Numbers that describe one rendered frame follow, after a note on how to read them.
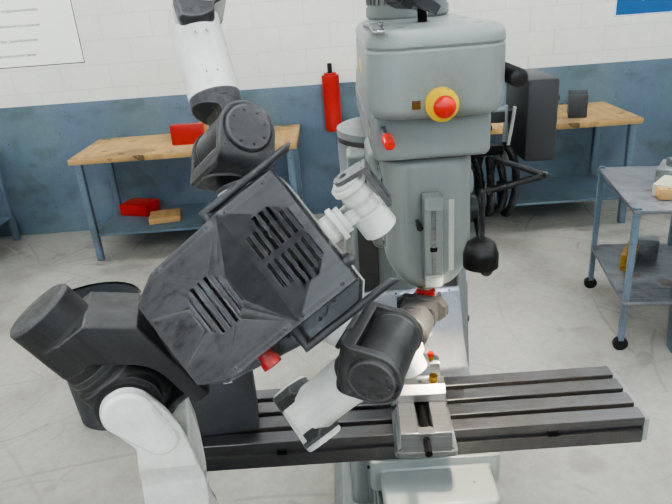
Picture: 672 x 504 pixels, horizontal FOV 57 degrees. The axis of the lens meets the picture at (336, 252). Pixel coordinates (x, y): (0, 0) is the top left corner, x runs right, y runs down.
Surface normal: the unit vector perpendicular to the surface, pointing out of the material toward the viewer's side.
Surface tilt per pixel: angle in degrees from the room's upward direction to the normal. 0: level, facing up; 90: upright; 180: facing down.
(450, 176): 90
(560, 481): 0
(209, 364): 74
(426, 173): 90
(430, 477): 0
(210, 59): 60
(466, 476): 0
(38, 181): 90
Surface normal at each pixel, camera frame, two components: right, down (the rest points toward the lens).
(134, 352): 0.25, 0.36
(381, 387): -0.35, 0.44
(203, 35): 0.27, -0.15
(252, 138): 0.51, -0.21
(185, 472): 0.18, 0.73
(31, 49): 0.02, 0.39
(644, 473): -0.07, -0.92
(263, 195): -0.06, -0.01
